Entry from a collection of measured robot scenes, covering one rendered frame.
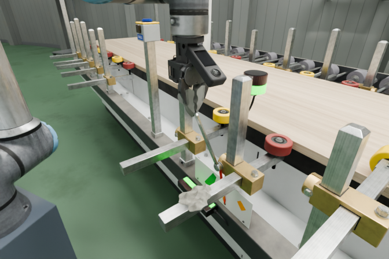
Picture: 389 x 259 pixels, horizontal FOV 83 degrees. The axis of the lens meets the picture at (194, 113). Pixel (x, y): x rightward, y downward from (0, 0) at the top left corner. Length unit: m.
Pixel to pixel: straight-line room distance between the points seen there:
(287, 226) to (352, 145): 0.50
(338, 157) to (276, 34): 4.68
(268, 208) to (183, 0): 0.73
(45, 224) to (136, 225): 0.71
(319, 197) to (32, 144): 0.91
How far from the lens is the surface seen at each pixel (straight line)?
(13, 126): 0.98
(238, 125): 0.57
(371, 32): 5.17
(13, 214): 1.01
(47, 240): 1.10
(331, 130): 0.87
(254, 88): 0.56
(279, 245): 0.72
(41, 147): 1.02
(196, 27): 0.51
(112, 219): 1.70
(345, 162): 0.45
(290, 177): 0.83
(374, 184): 0.58
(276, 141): 0.72
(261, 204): 0.91
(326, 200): 0.50
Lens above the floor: 1.28
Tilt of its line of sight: 26 degrees down
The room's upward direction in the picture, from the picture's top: straight up
